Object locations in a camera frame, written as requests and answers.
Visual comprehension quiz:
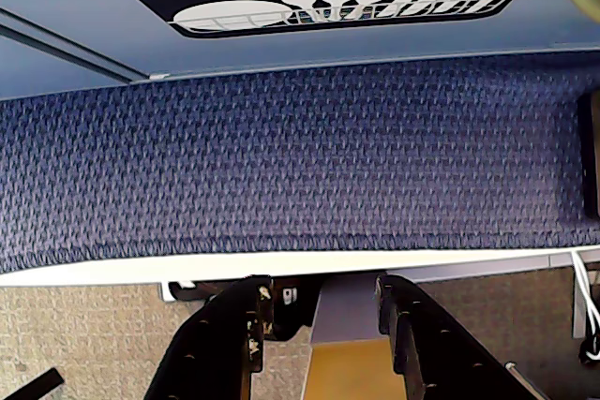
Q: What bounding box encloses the gray yellow desk leg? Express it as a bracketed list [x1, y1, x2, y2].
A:
[299, 273, 396, 400]

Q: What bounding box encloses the black bar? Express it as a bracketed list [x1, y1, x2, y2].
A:
[0, 368, 66, 400]

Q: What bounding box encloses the white cable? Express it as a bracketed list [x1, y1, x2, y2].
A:
[570, 252, 600, 366]

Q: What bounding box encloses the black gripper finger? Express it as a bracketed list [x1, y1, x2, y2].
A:
[142, 275, 275, 400]
[376, 274, 535, 400]

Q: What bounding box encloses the black block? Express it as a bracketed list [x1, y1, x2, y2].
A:
[577, 93, 600, 215]

